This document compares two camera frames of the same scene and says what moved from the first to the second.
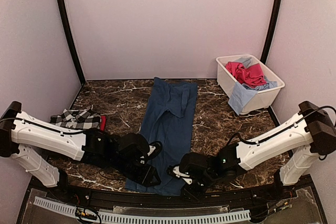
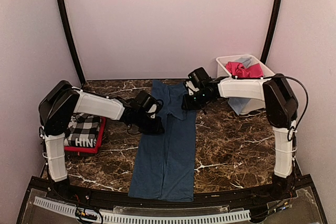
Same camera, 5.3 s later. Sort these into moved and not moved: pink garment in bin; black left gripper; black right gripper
Moved: black right gripper; black left gripper
Not moved: pink garment in bin
